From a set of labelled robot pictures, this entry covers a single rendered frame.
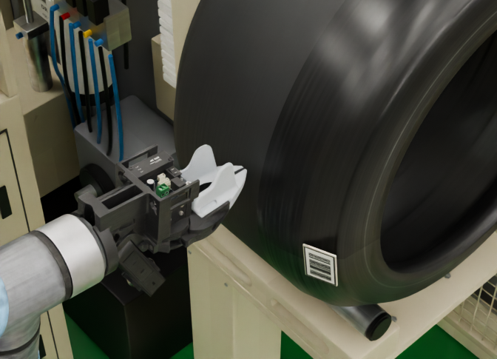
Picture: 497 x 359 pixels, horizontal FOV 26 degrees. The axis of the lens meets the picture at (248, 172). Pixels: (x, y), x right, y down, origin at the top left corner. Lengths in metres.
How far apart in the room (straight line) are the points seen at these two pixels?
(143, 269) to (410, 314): 0.59
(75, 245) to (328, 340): 0.56
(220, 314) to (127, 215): 0.97
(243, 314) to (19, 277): 1.02
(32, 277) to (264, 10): 0.38
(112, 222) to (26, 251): 0.09
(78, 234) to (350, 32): 0.34
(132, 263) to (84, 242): 0.09
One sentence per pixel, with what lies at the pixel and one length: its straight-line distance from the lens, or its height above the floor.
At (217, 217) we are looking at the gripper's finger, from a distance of 1.14.
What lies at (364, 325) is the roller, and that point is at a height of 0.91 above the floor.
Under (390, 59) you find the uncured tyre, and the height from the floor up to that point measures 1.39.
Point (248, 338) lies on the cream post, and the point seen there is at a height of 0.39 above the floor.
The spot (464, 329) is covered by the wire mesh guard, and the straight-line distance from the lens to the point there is 2.22.
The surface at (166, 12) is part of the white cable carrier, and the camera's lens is 1.62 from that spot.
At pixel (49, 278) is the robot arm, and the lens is 1.02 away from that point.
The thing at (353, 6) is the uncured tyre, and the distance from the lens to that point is 1.12.
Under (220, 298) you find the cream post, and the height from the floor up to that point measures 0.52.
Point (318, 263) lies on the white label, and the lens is 1.21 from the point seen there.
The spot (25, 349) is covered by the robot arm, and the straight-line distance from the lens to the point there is 1.07.
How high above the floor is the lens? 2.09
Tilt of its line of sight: 46 degrees down
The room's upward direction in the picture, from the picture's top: straight up
